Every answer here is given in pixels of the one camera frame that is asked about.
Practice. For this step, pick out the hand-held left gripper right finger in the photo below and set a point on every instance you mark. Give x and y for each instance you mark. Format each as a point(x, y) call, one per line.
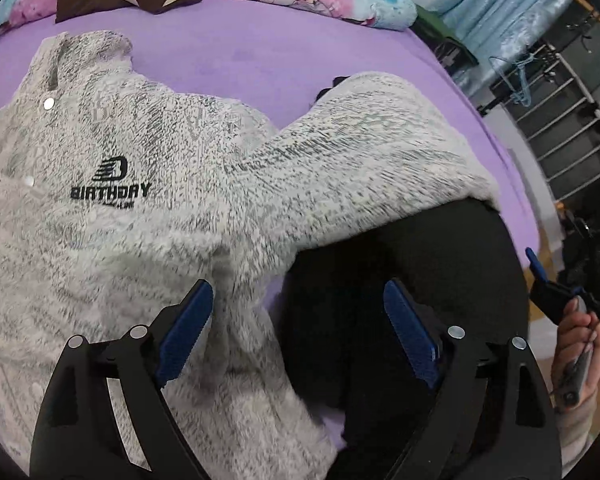
point(410, 330)

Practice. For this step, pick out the metal balcony railing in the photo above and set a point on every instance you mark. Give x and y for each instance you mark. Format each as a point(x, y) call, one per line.
point(565, 129)

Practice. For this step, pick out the purple bed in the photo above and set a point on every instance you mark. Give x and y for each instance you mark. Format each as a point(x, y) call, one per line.
point(255, 50)

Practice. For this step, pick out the person's right forearm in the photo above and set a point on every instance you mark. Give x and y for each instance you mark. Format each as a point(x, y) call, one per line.
point(577, 430)

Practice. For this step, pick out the green stool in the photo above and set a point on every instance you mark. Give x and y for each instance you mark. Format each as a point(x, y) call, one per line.
point(430, 25)

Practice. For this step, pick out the grey fleece sweater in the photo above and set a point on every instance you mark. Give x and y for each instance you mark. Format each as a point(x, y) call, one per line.
point(130, 240)

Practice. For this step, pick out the person's right hand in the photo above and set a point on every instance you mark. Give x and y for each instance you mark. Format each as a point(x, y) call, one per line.
point(570, 330)

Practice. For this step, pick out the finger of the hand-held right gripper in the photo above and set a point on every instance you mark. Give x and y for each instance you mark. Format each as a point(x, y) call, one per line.
point(535, 262)

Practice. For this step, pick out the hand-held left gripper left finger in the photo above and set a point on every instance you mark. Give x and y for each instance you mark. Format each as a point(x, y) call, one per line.
point(187, 330)

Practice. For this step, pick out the black garment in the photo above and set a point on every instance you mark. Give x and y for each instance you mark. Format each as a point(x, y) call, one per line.
point(380, 250)

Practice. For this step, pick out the blue clothes hanger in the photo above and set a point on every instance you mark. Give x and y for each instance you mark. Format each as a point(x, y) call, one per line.
point(524, 85)

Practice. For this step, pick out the blue curtain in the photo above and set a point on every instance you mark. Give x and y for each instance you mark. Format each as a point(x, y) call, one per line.
point(505, 10)

